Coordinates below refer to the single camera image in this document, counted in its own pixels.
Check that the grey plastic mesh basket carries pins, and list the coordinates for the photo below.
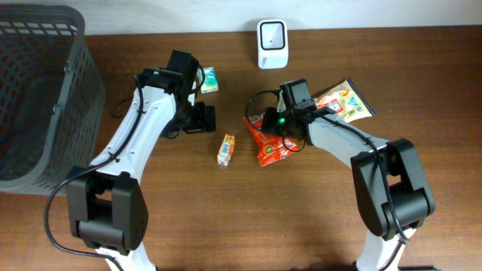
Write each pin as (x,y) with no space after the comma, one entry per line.
(52,97)

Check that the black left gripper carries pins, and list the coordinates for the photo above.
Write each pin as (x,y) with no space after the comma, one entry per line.
(208,117)

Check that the red snack bag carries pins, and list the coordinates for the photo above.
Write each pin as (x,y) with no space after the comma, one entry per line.
(272,148)

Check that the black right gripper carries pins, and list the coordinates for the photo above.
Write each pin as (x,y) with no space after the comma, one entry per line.
(269,123)

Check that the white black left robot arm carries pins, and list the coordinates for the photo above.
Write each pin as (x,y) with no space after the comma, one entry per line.
(107,210)

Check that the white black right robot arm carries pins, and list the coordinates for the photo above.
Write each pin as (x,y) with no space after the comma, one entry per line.
(391,188)

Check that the white barcode scanner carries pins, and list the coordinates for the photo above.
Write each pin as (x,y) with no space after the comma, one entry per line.
(272,38)

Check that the green tissue pack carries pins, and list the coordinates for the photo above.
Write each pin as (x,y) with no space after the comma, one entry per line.
(210,81)

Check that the cream bee snack bag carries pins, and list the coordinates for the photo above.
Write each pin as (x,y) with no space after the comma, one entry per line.
(346,101)

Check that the orange juice carton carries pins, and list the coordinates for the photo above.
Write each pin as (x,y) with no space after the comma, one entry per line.
(226,150)

